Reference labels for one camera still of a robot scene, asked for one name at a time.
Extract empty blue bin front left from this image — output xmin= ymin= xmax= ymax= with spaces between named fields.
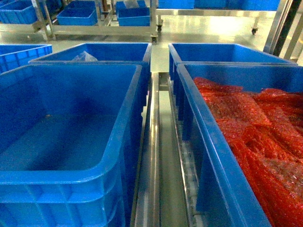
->
xmin=0 ymin=64 xmax=148 ymax=227

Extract red bubble wrap bags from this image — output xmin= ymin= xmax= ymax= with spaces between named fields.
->
xmin=194 ymin=77 xmax=303 ymax=227

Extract steel shelf rack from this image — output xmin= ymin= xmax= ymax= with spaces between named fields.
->
xmin=131 ymin=44 xmax=206 ymax=227

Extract rear steel cart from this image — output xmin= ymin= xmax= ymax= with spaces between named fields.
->
xmin=0 ymin=0 xmax=164 ymax=45

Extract empty blue bin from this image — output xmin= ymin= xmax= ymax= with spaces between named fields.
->
xmin=0 ymin=64 xmax=148 ymax=227
xmin=168 ymin=43 xmax=297 ymax=80

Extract blue bin with plastic bag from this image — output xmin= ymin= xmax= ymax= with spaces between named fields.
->
xmin=29 ymin=43 xmax=152 ymax=82

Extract empty blue bin rear right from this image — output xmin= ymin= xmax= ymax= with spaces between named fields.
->
xmin=168 ymin=43 xmax=297 ymax=80

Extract blue bin with red bags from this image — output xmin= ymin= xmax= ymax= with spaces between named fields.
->
xmin=173 ymin=63 xmax=303 ymax=227

